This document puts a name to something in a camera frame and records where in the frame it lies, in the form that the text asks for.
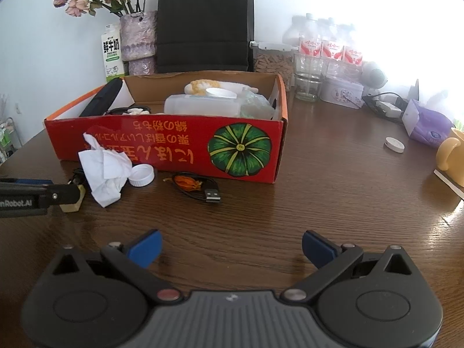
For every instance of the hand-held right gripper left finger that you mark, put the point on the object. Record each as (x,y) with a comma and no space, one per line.
(147,248)

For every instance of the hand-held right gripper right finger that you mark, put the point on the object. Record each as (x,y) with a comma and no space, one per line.
(319,250)

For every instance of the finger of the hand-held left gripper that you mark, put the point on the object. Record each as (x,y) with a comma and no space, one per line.
(29,181)
(63,194)

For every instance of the small beige hexagonal object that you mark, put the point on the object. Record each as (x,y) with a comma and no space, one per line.
(74,203)

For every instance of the black glasses case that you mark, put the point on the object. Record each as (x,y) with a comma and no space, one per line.
(101,98)

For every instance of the red cardboard box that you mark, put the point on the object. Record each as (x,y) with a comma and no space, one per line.
(174,145)

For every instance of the clear plastic swab box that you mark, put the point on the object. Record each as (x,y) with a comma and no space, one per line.
(199,107)

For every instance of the clear plastic bag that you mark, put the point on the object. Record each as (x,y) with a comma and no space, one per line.
(257,107)

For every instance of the yellow white plush toy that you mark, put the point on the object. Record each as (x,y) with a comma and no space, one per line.
(195,87)

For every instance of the clear cereal container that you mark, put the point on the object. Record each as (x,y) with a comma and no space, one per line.
(272,65)

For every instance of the crumpled white tissue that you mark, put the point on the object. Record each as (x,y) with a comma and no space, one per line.
(103,174)

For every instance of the metal storage rack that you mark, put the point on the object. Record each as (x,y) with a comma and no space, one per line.
(6,141)

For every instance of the white screw lid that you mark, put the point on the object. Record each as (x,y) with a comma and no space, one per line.
(142,176)

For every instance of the dried orange flower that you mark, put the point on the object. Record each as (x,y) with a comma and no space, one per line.
(188,183)

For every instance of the small white round puck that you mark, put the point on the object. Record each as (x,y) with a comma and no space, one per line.
(394,145)

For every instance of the white paper strip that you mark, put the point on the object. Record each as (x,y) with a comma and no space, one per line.
(449,185)

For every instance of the green white milk carton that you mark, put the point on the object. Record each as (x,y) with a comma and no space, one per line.
(112,54)

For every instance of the white power adapter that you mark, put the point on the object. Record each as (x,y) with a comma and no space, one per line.
(388,109)

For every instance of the white floral tin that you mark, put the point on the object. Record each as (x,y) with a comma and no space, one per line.
(342,92)

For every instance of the yellow mug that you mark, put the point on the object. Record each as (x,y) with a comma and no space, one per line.
(453,156)

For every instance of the purple tissue pack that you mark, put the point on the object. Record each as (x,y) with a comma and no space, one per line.
(427,125)

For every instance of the purple textured vase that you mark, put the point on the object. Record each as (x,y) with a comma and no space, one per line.
(139,43)

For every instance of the clear drinking glass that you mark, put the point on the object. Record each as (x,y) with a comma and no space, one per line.
(308,79)

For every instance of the white round speaker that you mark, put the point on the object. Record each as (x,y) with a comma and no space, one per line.
(375,75)

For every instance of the pack of water bottles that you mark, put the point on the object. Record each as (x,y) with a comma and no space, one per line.
(326,49)

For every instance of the black paper bag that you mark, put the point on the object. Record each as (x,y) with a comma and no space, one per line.
(205,25)

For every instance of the white wall outlet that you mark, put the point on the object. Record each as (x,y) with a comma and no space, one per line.
(17,108)

